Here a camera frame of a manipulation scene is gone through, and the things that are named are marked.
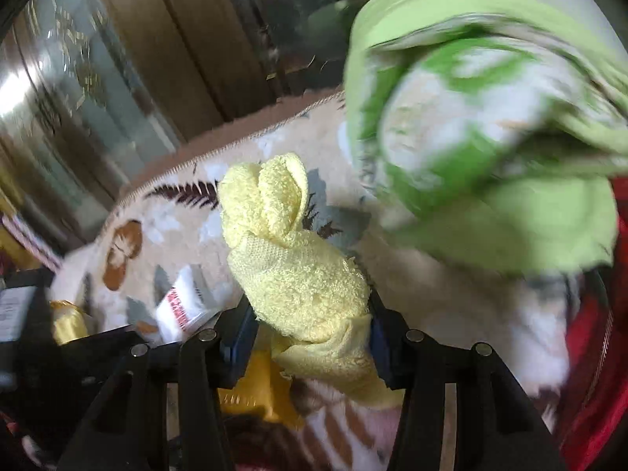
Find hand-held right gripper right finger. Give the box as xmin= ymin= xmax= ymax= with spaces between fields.
xmin=365 ymin=289 xmax=570 ymax=471

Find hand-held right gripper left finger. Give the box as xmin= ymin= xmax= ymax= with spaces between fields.
xmin=56 ymin=304 xmax=261 ymax=471

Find yellow towel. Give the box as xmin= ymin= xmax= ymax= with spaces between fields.
xmin=217 ymin=153 xmax=408 ymax=410

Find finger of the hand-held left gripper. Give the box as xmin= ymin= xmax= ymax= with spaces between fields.
xmin=61 ymin=329 xmax=162 ymax=360

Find green rolled blanket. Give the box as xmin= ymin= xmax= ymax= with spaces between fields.
xmin=342 ymin=0 xmax=628 ymax=276

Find white packet red label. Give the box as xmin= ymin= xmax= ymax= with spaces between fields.
xmin=154 ymin=265 xmax=221 ymax=345

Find clear storage bag yellow trim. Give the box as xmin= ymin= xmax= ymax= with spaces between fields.
xmin=49 ymin=299 xmax=305 ymax=433

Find wooden cabinet glass doors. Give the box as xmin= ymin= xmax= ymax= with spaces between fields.
xmin=0 ymin=0 xmax=427 ymax=266

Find red cloth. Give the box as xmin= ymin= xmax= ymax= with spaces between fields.
xmin=559 ymin=216 xmax=628 ymax=471

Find leaf printed blanket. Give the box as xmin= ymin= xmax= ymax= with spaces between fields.
xmin=49 ymin=91 xmax=590 ymax=471

